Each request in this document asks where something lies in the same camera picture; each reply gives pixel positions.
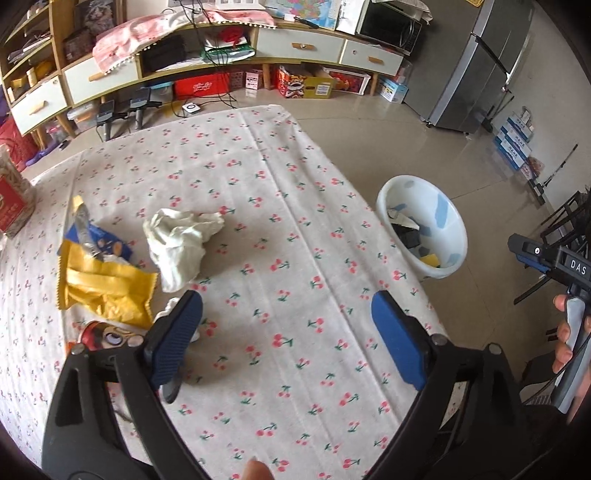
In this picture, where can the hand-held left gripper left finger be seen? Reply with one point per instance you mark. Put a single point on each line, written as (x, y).
(178, 332)

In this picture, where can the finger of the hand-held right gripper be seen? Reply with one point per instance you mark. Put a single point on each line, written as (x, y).
(538, 264)
(526, 244)

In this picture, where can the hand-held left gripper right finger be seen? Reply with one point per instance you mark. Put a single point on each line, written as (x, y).
(397, 344)

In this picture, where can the small white tissue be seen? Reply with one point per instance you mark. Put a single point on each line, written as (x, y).
(170, 305)

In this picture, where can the red cartoon drink can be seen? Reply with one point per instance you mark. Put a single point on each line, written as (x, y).
(108, 339)

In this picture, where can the white spotted trash bin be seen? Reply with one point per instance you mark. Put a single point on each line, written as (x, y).
(450, 221)

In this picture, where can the yellow snack wrapper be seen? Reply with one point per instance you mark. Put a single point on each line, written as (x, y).
(104, 288)

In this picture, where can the yellow green sponge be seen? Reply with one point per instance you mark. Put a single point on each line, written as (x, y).
(431, 261)

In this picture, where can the blue snack packet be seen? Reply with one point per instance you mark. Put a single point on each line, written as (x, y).
(108, 242)

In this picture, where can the silver yellow wrapper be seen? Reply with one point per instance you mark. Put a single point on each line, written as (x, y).
(84, 226)

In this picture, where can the person's right hand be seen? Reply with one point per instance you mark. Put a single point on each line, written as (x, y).
(564, 344)

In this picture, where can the person's left hand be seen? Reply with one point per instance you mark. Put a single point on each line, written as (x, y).
(257, 470)

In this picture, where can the dark chair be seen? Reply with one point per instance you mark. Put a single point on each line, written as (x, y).
(565, 217)

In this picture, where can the stack of blue white cartons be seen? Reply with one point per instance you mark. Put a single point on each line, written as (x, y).
(517, 138)

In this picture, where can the cherry print tablecloth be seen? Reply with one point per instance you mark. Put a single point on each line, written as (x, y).
(277, 240)

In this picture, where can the broom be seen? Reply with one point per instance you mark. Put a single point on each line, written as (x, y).
(490, 113)

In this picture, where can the grey refrigerator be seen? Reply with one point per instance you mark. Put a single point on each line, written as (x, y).
(480, 69)

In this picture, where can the small white blue box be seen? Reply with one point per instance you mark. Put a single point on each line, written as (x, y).
(393, 90)

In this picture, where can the glass jar red label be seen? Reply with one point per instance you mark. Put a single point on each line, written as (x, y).
(14, 198)

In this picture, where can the small white floor device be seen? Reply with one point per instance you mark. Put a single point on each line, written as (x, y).
(191, 108)

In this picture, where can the clear plastic storage box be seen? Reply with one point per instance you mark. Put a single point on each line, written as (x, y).
(83, 114)

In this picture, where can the white box red picture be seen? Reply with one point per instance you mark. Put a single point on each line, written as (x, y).
(349, 79)

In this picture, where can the red gift box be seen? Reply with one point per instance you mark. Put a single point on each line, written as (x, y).
(202, 86)

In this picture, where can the red bag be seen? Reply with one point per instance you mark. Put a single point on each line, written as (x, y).
(14, 141)

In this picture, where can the black microwave oven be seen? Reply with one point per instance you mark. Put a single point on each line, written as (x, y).
(390, 25)

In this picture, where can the small pink box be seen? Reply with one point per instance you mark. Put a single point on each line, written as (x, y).
(236, 79)
(253, 79)

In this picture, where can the wooden media cabinet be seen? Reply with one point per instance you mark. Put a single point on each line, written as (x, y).
(221, 67)

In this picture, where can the yellow cardboard box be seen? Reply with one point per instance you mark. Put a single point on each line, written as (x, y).
(304, 84)

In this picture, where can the green red folded items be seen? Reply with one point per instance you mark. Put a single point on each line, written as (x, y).
(228, 45)

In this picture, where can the dark patterned box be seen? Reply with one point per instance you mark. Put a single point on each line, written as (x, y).
(78, 45)

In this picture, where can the pink cloth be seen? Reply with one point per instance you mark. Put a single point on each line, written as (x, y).
(171, 27)

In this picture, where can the black remote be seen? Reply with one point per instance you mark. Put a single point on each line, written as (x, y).
(304, 22)

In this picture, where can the map print bag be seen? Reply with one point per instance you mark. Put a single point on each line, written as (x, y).
(307, 7)

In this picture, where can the framed picture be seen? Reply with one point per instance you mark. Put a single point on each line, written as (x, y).
(97, 11)

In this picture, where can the white slatted rack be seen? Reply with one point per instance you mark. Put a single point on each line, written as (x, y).
(240, 2)

